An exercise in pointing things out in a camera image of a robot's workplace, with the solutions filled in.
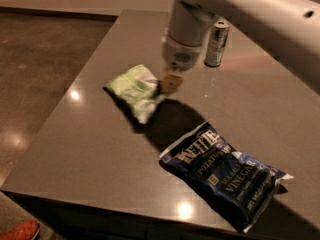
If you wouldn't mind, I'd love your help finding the red shoe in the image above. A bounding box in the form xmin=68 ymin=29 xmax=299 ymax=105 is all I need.
xmin=0 ymin=221 xmax=40 ymax=240

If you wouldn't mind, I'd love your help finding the blue Kettle chip bag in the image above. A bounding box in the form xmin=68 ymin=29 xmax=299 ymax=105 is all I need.
xmin=160 ymin=122 xmax=291 ymax=232

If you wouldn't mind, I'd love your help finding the silver redbull can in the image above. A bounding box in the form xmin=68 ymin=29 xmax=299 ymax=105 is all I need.
xmin=204 ymin=20 xmax=229 ymax=67

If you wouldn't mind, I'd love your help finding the green jalapeno chip bag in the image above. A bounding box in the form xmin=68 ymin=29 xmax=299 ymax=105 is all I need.
xmin=103 ymin=64 xmax=166 ymax=124

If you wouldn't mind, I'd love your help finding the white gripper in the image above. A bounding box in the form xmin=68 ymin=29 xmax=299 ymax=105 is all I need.
xmin=160 ymin=33 xmax=203 ymax=94

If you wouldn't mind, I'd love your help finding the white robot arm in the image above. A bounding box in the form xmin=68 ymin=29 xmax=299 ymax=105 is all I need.
xmin=162 ymin=0 xmax=320 ymax=93

